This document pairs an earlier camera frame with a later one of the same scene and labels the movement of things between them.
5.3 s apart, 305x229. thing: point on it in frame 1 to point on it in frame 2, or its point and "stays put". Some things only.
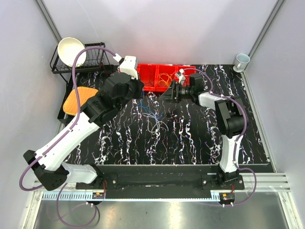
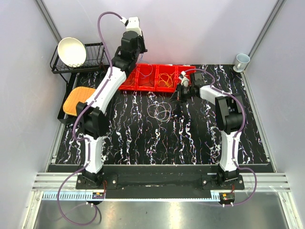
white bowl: [67, 48] stays put
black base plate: [158, 182] stays put
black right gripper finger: [167, 94] to [175, 97]
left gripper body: [135, 92] to [141, 47]
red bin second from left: [147, 73] stays put
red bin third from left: [166, 74] stays put
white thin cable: [147, 126] to [156, 109]
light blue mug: [241, 62] stays put
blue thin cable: [151, 112] to [148, 63]
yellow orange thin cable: [166, 78] stays put
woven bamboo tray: [70, 105] stays put
